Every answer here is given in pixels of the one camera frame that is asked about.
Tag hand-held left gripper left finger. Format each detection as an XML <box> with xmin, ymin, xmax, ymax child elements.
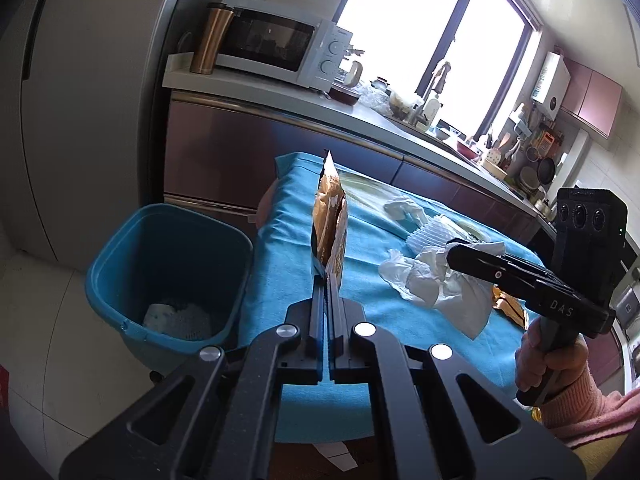
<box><xmin>59</xmin><ymin>259</ymin><xmax>329</xmax><ymax>480</ymax></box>

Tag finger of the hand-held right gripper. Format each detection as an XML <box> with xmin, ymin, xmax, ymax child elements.
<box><xmin>445</xmin><ymin>241</ymin><xmax>571</xmax><ymax>302</ymax></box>

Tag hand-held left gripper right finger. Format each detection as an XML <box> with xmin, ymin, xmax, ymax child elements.
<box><xmin>328</xmin><ymin>282</ymin><xmax>586</xmax><ymax>480</ymax></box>

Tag large white tissue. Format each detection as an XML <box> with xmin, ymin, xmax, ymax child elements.
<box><xmin>378</xmin><ymin>240</ymin><xmax>506</xmax><ymax>340</ymax></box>

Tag gold foil snack wrapper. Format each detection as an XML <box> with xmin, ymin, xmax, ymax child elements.
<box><xmin>310</xmin><ymin>148</ymin><xmax>350</xmax><ymax>292</ymax></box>

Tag blue plastic trash bin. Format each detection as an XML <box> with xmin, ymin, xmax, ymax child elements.
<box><xmin>85</xmin><ymin>203</ymin><xmax>255</xmax><ymax>362</ymax></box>

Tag person's right forearm pink sleeve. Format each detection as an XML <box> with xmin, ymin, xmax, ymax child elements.
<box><xmin>542</xmin><ymin>355</ymin><xmax>640</xmax><ymax>450</ymax></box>

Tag person's right hand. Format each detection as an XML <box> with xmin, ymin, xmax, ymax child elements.
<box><xmin>515</xmin><ymin>319</ymin><xmax>604</xmax><ymax>402</ymax></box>

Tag crumpled gold foil wrapper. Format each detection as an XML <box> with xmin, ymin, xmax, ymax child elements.
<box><xmin>492</xmin><ymin>287</ymin><xmax>530</xmax><ymax>329</ymax></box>

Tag blue floral tablecloth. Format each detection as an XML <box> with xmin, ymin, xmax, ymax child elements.
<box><xmin>238</xmin><ymin>152</ymin><xmax>547</xmax><ymax>444</ymax></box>

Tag white paper cup blue pattern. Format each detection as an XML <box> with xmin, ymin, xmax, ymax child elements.
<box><xmin>405</xmin><ymin>213</ymin><xmax>454</xmax><ymax>256</ymax></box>

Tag small crumpled white tissue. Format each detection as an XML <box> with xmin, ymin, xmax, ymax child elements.
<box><xmin>383</xmin><ymin>197</ymin><xmax>430</xmax><ymax>225</ymax></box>

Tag white foam fruit net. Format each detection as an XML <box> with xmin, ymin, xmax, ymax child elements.
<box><xmin>167</xmin><ymin>301</ymin><xmax>214</xmax><ymax>342</ymax></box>

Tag white patterned paper wad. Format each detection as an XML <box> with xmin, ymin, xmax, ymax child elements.
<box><xmin>143</xmin><ymin>303</ymin><xmax>176</xmax><ymax>335</ymax></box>

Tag white water heater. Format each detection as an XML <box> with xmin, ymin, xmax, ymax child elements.
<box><xmin>532</xmin><ymin>51</ymin><xmax>572</xmax><ymax>116</ymax></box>

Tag brown base cabinets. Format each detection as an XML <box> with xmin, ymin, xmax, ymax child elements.
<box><xmin>162</xmin><ymin>89</ymin><xmax>543</xmax><ymax>261</ymax></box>

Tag metal kitchen faucet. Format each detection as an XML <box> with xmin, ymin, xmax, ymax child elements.
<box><xmin>414</xmin><ymin>60</ymin><xmax>452</xmax><ymax>127</ymax></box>

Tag clear plastic bag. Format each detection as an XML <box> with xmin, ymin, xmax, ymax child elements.
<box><xmin>357</xmin><ymin>80</ymin><xmax>397</xmax><ymax>112</ymax></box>

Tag white kitchen countertop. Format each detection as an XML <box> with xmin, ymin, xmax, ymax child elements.
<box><xmin>162</xmin><ymin>52</ymin><xmax>551</xmax><ymax>221</ymax></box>

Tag glass electric kettle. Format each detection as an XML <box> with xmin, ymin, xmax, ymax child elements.
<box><xmin>343</xmin><ymin>59</ymin><xmax>365</xmax><ymax>89</ymax></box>

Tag kitchen window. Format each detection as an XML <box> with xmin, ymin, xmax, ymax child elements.
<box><xmin>332</xmin><ymin>0</ymin><xmax>544</xmax><ymax>137</ymax></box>

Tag white microwave oven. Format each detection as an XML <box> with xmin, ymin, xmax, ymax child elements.
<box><xmin>214</xmin><ymin>0</ymin><xmax>357</xmax><ymax>92</ymax></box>

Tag copper thermos tumbler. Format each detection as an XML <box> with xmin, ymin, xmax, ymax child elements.
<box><xmin>189</xmin><ymin>2</ymin><xmax>236</xmax><ymax>75</ymax></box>

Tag grey refrigerator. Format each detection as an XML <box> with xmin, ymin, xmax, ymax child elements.
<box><xmin>0</xmin><ymin>0</ymin><xmax>203</xmax><ymax>273</ymax></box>

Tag pink wall cabinets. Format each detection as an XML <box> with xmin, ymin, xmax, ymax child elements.
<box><xmin>559</xmin><ymin>57</ymin><xmax>624</xmax><ymax>139</ymax></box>

